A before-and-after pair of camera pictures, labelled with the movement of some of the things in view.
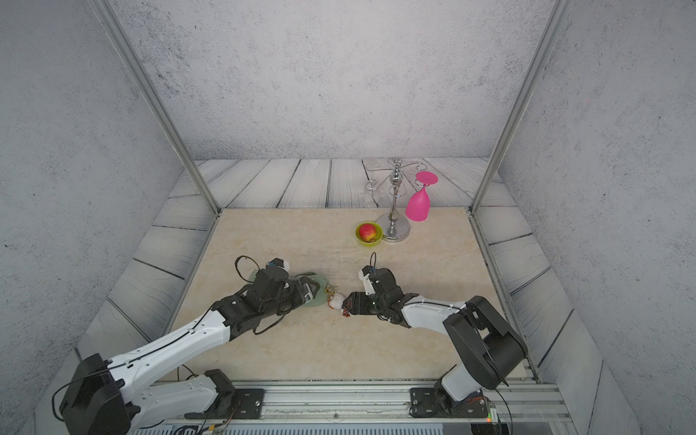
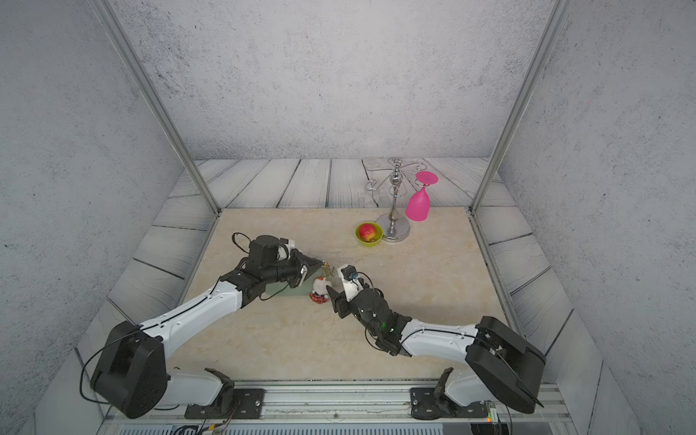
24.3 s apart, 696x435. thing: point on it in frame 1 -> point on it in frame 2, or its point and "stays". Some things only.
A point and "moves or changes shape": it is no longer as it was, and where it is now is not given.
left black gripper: x=308 y=294 -> x=303 y=269
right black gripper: x=357 y=304 -> x=339 y=303
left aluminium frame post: x=159 y=100 stays
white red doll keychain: x=336 y=299 moves or changes shape
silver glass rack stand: x=395 y=228 stays
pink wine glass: x=419 y=205 stays
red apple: x=367 y=232 stays
